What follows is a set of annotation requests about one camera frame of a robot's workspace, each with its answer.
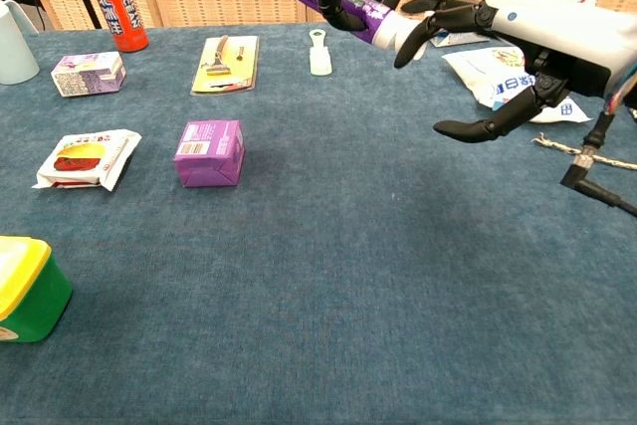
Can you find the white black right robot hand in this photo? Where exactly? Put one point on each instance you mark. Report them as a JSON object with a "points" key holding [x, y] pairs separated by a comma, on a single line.
{"points": [[562, 32]]}

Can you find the green plastic brush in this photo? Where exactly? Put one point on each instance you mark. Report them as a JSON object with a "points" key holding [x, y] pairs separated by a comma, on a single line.
{"points": [[320, 64]]}

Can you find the white powder bag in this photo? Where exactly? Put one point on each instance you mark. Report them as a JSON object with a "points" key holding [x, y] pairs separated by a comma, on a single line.
{"points": [[478, 76]]}

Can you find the white blue milk carton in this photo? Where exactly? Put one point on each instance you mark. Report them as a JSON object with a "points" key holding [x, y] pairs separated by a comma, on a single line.
{"points": [[453, 40]]}

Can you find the razor on yellow card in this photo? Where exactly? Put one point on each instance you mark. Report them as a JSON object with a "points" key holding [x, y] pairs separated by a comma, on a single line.
{"points": [[224, 69]]}

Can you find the purple box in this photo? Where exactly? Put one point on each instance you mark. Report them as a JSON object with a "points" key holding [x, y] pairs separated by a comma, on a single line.
{"points": [[206, 161]]}

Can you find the orange soda can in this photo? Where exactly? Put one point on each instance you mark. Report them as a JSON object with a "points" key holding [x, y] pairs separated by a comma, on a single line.
{"points": [[119, 12]]}

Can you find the small purple white carton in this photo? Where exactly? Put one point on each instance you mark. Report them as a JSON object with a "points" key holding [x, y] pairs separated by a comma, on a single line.
{"points": [[87, 74]]}

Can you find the burger snack packet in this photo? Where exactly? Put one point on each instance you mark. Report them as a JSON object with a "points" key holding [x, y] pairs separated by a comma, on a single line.
{"points": [[79, 158]]}

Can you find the light blue plastic cup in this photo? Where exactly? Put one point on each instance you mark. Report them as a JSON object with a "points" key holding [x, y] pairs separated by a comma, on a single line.
{"points": [[15, 52]]}

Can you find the yellow lidded green container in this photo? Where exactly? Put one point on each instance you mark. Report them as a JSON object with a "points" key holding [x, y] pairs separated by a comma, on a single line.
{"points": [[35, 295]]}

